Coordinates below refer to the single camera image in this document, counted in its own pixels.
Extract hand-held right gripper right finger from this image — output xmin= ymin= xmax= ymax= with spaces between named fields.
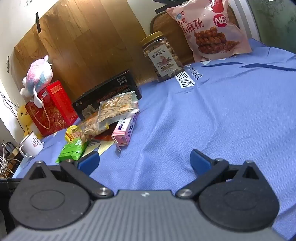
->
xmin=175 ymin=149 xmax=260 ymax=201

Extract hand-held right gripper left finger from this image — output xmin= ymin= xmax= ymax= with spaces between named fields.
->
xmin=29 ymin=151 xmax=114 ymax=201

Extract pink carton box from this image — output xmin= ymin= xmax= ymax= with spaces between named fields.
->
xmin=111 ymin=113 xmax=139 ymax=151

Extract black and beige packet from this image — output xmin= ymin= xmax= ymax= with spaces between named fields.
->
xmin=82 ymin=139 xmax=115 ymax=160

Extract green snack packet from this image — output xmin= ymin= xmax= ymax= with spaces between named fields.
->
xmin=55 ymin=139 xmax=89 ymax=164

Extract red flat packet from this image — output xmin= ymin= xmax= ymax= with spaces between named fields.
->
xmin=92 ymin=128 xmax=116 ymax=142

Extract yellow jelly cup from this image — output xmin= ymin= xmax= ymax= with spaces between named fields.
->
xmin=65 ymin=125 xmax=84 ymax=142

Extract clear peanut packet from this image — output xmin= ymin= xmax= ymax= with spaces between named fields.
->
xmin=77 ymin=115 xmax=109 ymax=144

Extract blue printed cloth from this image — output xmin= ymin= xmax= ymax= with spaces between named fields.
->
xmin=11 ymin=38 xmax=296 ymax=241

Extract clear almond packet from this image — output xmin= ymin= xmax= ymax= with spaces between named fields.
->
xmin=97 ymin=91 xmax=140 ymax=130

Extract white enamel mug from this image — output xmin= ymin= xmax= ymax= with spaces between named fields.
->
xmin=19 ymin=131 xmax=44 ymax=158

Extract red gift box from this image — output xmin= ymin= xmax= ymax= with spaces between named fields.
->
xmin=25 ymin=80 xmax=79 ymax=138

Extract black printed box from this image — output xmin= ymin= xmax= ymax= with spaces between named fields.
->
xmin=72 ymin=69 xmax=142 ymax=121

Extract yellow plush toy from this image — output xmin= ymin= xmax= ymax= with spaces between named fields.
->
xmin=17 ymin=104 xmax=43 ymax=137

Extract pink and blue plush toy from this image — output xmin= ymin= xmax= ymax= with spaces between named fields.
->
xmin=20 ymin=55 xmax=52 ymax=108

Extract clear nut jar gold lid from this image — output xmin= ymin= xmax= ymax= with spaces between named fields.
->
xmin=139 ymin=31 xmax=185 ymax=82

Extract large wooden panel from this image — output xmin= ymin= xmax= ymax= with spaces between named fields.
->
xmin=9 ymin=0 xmax=160 ymax=100

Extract large pink snack bag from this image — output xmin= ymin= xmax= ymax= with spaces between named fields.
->
xmin=166 ymin=0 xmax=252 ymax=62

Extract round woven wooden board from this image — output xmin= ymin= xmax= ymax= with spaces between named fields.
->
xmin=149 ymin=7 xmax=240 ymax=66

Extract crossed black tape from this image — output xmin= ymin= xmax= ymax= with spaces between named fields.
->
xmin=155 ymin=0 xmax=183 ymax=14

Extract dark green panel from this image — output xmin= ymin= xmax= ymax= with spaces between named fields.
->
xmin=247 ymin=0 xmax=296 ymax=54

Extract white cables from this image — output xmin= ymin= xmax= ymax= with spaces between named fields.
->
xmin=0 ymin=142 xmax=23 ymax=179

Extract black cables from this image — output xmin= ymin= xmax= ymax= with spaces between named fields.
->
xmin=0 ymin=90 xmax=20 ymax=126

